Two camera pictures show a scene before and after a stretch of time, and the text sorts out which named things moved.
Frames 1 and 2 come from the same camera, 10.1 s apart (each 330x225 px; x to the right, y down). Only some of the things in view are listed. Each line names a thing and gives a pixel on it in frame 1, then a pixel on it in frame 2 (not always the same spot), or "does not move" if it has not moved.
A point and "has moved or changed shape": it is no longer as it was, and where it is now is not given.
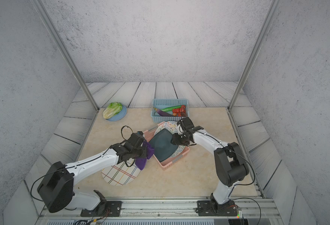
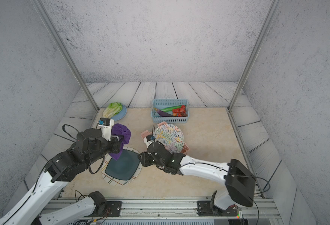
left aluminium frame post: (64, 50) does not move
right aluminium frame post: (272, 12) does not move
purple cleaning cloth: (140, 162) has moved or changed shape
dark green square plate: (163, 149) -> (125, 167)
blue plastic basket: (163, 103) does not move
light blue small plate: (119, 115) does not move
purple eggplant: (161, 113) does not move
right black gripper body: (180, 139) -> (148, 159)
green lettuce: (113, 108) does not move
